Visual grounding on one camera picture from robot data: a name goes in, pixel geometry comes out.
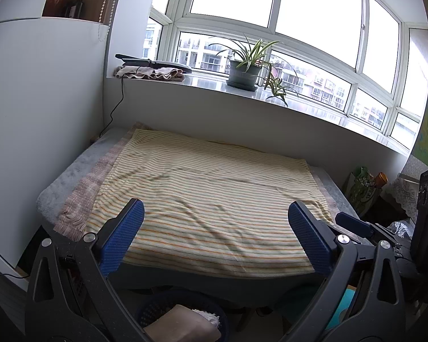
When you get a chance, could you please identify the white lace cloth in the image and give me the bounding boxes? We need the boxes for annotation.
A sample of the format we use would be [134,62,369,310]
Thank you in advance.
[385,154,428,221]

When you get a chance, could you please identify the white cabinet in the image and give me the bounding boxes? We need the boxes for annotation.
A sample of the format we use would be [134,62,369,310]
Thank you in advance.
[0,0,107,272]

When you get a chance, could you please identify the green gift bag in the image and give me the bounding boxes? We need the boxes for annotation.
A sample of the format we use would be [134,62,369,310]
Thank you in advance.
[342,166,388,217]

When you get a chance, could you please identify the black power cable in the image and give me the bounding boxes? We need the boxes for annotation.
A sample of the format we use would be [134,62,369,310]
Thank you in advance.
[98,76,130,140]

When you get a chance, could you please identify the silver foil bag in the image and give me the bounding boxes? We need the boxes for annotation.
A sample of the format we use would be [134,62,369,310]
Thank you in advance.
[387,220,415,240]

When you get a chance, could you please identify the potted spider plant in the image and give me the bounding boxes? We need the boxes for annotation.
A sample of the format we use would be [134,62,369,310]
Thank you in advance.
[217,36,299,107]

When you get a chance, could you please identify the black flat device on sill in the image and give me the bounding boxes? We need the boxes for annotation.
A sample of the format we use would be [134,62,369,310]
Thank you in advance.
[115,54,192,74]

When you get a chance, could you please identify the blue plastic waste basket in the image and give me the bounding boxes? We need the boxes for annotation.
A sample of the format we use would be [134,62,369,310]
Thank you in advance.
[135,296,234,341]

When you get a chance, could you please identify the beige folded cloth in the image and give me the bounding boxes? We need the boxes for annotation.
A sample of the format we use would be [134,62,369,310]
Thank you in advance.
[115,66,185,82]

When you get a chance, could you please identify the yellow striped towel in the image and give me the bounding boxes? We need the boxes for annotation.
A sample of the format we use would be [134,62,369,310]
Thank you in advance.
[86,129,333,279]

